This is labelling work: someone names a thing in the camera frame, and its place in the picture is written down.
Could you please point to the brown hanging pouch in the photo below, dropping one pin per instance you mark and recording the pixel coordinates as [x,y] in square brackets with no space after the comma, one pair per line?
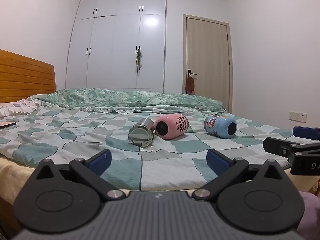
[190,85]

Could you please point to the yellow mattress cover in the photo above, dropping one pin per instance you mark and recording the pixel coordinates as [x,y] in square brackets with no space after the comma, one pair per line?
[10,177]

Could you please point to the dark flat phone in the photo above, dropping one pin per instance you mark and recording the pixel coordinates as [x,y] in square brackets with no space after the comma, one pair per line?
[7,125]

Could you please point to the green floral quilt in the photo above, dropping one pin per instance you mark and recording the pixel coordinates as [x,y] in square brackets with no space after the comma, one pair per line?
[125,100]

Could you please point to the white wall outlet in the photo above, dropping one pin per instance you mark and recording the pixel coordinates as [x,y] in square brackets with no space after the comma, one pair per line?
[298,117]

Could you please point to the beige door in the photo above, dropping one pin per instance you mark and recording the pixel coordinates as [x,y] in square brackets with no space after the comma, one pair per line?
[207,55]

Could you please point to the wooden headboard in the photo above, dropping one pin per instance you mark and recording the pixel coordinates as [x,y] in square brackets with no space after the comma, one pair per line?
[25,77]

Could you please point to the purple cloth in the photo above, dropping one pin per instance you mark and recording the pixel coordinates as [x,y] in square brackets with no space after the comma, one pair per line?
[311,212]

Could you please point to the white wardrobe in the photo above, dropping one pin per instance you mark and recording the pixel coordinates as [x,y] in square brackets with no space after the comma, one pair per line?
[112,42]

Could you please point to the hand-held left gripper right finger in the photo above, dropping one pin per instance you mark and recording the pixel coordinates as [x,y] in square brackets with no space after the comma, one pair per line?
[217,162]

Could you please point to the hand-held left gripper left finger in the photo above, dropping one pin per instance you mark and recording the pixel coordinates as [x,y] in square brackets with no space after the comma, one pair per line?
[100,162]

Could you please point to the green hanging ornament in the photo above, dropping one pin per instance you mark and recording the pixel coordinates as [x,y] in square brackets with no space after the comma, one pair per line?
[138,58]

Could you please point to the stainless steel cup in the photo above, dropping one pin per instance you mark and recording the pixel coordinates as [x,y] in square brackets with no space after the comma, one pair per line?
[140,135]

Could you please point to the white floral pillow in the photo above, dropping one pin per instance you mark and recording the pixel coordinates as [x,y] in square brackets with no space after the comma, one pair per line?
[15,108]

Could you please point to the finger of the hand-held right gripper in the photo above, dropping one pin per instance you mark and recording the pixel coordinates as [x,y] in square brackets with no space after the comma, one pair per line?
[306,132]
[277,145]

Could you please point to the green checked bed sheet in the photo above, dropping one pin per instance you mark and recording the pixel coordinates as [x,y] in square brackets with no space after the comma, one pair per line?
[75,135]

